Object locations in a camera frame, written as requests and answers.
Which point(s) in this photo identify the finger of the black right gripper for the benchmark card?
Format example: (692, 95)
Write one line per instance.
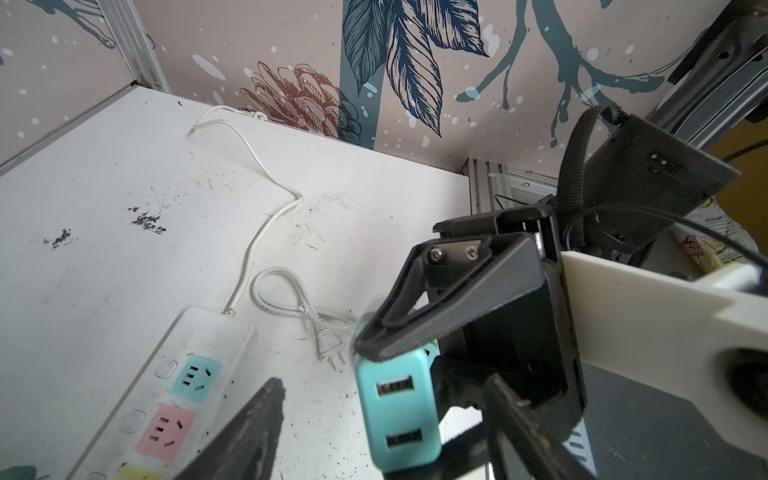
(446, 285)

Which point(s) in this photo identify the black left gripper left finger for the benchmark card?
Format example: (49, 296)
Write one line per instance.
(246, 448)

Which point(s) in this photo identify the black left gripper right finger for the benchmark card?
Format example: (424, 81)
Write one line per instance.
(519, 446)

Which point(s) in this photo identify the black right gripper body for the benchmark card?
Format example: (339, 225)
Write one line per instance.
(520, 326)

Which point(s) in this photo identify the white long power strip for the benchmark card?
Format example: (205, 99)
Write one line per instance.
(167, 415)

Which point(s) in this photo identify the teal plug adapter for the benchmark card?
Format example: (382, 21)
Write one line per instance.
(399, 409)

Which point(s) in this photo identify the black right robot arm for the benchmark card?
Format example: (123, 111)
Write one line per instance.
(638, 183)

